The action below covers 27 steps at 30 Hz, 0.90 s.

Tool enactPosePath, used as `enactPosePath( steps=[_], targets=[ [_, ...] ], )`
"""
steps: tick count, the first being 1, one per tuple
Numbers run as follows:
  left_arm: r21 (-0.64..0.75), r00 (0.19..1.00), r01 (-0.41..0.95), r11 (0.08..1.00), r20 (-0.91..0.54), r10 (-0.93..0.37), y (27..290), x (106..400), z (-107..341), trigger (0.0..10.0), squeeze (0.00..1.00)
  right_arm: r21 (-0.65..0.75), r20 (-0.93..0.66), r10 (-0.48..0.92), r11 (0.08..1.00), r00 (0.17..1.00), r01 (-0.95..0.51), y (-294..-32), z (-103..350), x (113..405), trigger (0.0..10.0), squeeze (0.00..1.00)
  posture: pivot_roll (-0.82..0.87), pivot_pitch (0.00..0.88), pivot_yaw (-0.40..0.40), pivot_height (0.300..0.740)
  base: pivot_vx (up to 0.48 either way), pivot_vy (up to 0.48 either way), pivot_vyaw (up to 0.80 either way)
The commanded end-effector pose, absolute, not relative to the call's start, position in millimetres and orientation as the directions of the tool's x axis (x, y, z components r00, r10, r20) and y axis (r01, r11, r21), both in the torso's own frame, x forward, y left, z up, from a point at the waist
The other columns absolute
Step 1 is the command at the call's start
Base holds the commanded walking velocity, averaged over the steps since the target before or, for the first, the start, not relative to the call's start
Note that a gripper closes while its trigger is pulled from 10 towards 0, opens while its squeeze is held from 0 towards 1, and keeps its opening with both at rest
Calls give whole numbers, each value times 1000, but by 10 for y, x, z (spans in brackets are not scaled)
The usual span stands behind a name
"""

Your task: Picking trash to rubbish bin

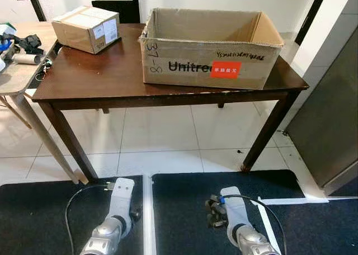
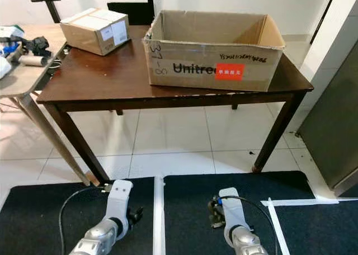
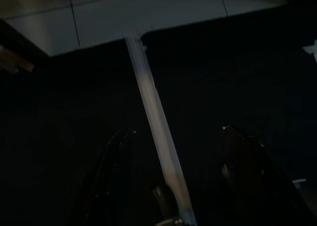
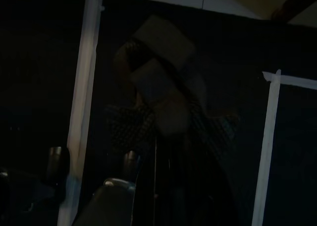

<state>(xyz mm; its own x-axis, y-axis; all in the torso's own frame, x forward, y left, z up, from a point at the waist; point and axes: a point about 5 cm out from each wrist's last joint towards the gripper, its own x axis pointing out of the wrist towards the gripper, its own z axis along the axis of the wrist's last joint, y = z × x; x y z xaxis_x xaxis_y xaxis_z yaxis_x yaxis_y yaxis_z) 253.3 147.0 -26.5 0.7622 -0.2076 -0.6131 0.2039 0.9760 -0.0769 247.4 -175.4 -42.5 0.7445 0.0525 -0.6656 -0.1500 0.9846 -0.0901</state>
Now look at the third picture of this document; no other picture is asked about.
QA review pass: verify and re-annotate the white paper scrap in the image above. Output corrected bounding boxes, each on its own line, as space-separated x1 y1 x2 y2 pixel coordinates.
301 39 317 62

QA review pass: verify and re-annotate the light wooden table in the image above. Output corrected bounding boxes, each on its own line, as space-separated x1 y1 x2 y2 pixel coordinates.
0 44 35 73

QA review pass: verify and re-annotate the black floor mat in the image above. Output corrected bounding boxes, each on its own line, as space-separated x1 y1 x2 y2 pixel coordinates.
0 36 189 226
138 2 317 226

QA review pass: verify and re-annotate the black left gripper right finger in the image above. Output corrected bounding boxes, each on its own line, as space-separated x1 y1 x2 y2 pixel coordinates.
219 123 317 226

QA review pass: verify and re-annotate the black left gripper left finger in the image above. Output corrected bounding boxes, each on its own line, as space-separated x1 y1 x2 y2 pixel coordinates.
80 128 152 226

